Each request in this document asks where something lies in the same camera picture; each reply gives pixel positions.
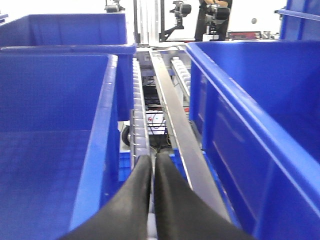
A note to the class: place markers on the blue bin rear left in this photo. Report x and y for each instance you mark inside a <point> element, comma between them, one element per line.
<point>101,33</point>

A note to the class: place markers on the steel divider rail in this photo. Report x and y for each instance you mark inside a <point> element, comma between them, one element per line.
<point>197,172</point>

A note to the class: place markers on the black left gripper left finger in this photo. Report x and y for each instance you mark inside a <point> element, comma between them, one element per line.
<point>125,216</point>

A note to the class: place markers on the large blue bin left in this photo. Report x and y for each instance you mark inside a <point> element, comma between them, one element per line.
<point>58,127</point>

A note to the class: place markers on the large blue bin right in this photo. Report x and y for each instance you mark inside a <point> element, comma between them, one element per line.
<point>256,105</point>

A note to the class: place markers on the white roller track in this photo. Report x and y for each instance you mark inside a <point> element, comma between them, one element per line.
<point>139,136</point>

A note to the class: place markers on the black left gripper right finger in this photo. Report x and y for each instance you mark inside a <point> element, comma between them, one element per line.
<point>181,214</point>

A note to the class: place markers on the person in black clothes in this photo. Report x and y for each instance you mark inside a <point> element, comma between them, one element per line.
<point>213,20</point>

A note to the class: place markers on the large blue bin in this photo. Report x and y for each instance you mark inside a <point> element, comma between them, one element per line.
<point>58,127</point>
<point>256,105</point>

